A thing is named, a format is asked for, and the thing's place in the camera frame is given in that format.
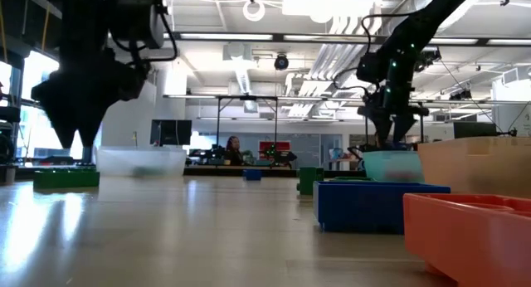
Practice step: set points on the black equipment stand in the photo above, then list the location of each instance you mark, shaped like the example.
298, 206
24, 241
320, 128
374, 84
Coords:
6, 115

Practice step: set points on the black ceiling spotlight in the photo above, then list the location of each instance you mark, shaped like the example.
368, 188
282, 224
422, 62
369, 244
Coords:
430, 59
281, 62
460, 94

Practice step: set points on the red toy brick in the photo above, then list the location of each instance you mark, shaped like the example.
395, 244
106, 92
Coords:
469, 237

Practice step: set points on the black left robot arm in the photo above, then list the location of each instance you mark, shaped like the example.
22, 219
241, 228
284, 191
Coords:
83, 13

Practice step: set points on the black aluminium table frame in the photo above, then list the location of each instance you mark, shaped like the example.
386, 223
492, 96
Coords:
215, 171

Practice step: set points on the teal plastic bin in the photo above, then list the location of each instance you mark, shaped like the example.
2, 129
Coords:
394, 160

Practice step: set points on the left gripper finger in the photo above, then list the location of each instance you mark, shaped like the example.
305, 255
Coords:
66, 133
89, 133

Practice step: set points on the red wall sign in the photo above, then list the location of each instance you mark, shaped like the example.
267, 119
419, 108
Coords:
265, 146

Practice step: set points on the clear plastic bin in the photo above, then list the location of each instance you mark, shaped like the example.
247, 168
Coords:
141, 158

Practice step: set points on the overhead light bar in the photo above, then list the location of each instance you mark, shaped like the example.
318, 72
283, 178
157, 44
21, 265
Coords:
249, 37

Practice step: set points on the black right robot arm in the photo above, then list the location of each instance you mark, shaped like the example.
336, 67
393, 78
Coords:
423, 25

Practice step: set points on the person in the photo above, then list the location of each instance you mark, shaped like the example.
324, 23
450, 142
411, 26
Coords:
233, 151

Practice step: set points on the blue toy brick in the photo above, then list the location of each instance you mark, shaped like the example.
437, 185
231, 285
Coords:
252, 175

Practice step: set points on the orange plastic bin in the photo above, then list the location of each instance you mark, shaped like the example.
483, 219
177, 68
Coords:
469, 162

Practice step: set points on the large bright window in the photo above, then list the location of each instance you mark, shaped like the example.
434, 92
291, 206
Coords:
37, 133

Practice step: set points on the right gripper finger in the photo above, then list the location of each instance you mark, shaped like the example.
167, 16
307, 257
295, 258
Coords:
381, 129
402, 127

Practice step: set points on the blue plastic bin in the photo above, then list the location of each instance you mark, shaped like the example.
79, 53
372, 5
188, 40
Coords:
361, 208

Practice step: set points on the black computer monitor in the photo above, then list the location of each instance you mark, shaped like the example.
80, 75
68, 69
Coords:
475, 129
171, 132

